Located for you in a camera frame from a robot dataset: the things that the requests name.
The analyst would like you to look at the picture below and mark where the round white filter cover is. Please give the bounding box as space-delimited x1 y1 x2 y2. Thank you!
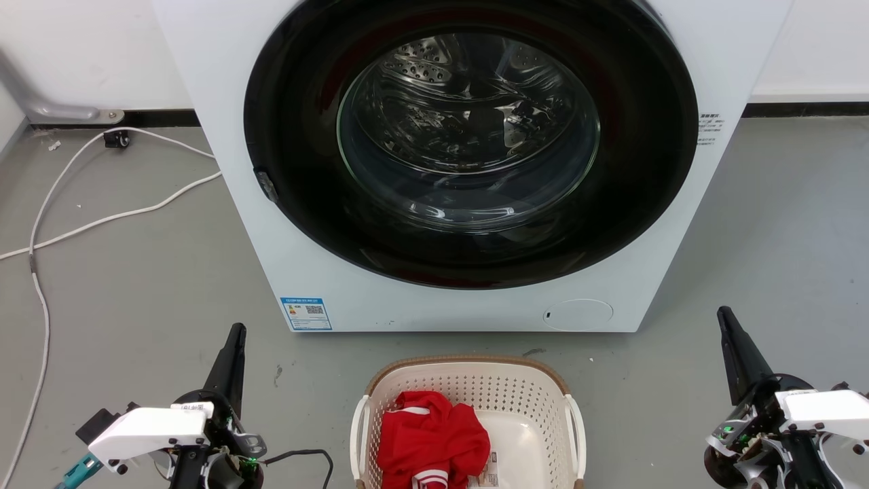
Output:
542 299 614 333

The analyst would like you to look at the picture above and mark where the white printed paper tag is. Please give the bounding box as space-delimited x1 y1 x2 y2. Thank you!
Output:
468 451 500 489

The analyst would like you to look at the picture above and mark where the black round washer door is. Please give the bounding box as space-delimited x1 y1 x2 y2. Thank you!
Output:
243 0 700 291

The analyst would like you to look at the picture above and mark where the teal plastic connector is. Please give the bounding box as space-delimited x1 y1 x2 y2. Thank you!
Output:
54 453 104 489

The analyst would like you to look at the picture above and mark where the white front-load washing machine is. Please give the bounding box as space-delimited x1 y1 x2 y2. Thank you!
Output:
151 0 794 333

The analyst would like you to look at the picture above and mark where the cream perforated laundry basket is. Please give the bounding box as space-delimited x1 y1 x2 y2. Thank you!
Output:
349 355 588 489

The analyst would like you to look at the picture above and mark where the blue energy label sticker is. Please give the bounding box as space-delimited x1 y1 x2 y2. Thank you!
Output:
280 296 333 332

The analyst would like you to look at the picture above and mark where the white power cable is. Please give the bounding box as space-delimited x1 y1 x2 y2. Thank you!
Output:
0 171 223 262
0 126 217 488

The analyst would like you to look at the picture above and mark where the grey washer door latch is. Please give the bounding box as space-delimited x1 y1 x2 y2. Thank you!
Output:
254 169 280 204

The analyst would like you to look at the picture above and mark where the red garment with white stripes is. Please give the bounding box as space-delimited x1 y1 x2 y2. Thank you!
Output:
377 391 492 489

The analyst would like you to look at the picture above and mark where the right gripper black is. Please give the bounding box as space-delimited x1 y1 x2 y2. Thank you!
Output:
703 306 869 489

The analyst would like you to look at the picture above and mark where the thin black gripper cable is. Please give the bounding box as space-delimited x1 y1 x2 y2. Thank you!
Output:
261 449 335 489

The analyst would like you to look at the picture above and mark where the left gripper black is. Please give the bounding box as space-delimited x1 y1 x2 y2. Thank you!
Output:
160 323 267 489

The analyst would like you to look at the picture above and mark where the steel washer drum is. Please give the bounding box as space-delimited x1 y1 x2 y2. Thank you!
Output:
337 33 602 235

